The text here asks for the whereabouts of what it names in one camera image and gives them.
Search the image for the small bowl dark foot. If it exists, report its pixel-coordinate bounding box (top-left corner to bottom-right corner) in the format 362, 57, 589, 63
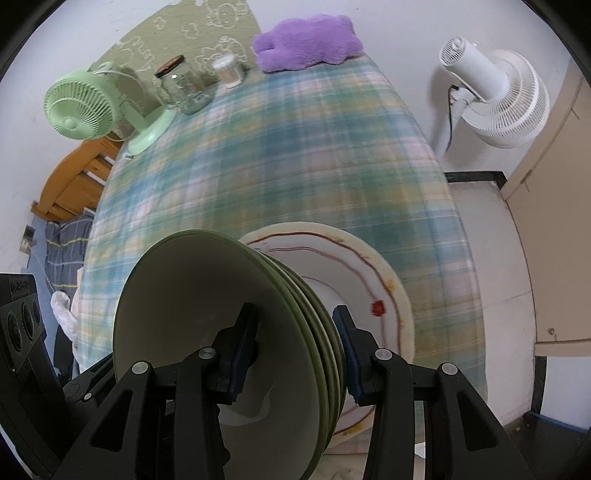
112, 229, 335, 480

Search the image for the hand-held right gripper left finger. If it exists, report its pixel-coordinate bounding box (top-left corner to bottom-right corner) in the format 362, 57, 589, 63
54, 302, 260, 480

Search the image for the fan power cable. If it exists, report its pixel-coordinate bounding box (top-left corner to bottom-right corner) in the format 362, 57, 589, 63
445, 85, 460, 153

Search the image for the floral ceramic bowl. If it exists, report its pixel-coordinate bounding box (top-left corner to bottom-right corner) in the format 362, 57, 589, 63
252, 249, 346, 444
245, 247, 340, 462

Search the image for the white standing fan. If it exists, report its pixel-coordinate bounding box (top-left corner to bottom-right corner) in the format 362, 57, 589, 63
429, 36, 551, 155

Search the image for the green printed board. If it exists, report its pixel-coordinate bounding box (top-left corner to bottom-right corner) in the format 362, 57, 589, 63
88, 0, 262, 93

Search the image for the purple plush toy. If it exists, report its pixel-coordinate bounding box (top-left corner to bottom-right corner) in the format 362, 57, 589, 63
252, 14, 363, 73

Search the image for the glass jar dark lid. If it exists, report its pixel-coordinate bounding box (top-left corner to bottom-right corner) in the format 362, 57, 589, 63
154, 54, 215, 115

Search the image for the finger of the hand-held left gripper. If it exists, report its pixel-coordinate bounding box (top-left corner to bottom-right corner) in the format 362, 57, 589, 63
62, 353, 116, 409

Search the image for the green desk fan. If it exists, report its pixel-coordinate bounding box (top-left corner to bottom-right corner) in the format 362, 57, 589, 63
44, 62, 178, 155

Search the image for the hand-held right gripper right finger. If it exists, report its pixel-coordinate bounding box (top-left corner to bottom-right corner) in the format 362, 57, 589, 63
331, 305, 525, 480

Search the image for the blue striped bedding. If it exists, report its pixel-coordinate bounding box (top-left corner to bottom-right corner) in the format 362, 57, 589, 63
25, 215, 95, 296

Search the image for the clear cotton swab container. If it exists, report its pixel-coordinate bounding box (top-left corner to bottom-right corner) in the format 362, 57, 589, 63
212, 54, 245, 88

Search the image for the white cloth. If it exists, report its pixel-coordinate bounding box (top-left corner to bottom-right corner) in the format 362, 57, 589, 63
50, 291, 81, 342

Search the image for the beige cabinet door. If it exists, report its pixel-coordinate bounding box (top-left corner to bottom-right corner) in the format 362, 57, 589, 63
501, 60, 591, 358

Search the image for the large yellow floral plate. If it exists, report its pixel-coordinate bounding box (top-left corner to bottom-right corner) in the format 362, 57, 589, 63
238, 222, 415, 446

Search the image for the wooden chair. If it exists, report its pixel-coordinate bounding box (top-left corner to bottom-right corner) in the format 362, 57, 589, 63
32, 134, 125, 220

